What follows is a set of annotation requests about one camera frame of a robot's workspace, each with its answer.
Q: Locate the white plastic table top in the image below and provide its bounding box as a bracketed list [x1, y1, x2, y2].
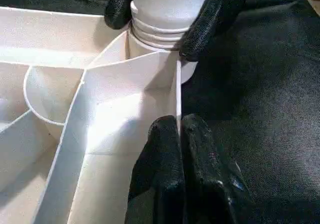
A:
[0, 5, 200, 224]

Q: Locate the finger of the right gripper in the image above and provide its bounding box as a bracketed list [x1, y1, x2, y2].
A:
[176, 0, 253, 60]
[103, 0, 137, 30]

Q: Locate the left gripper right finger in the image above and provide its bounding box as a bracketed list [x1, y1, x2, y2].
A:
[181, 113, 253, 224]

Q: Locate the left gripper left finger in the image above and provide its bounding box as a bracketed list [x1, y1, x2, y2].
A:
[124, 115, 186, 224]

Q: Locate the white plastic table leg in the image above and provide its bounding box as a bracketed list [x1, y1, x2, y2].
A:
[126, 0, 208, 51]

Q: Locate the black mat cover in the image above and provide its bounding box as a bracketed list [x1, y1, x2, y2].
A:
[0, 0, 320, 224]

